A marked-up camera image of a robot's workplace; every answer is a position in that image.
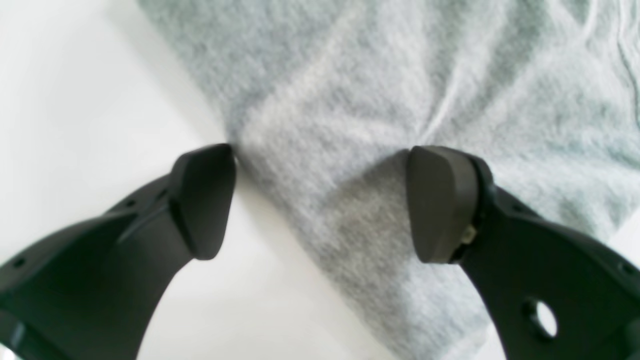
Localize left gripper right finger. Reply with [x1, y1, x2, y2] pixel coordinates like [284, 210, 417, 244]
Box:
[406, 146, 640, 360]

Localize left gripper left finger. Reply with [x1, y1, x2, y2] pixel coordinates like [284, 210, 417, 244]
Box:
[0, 143, 237, 360]

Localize grey T-shirt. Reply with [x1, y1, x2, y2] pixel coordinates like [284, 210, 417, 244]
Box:
[138, 0, 639, 360]

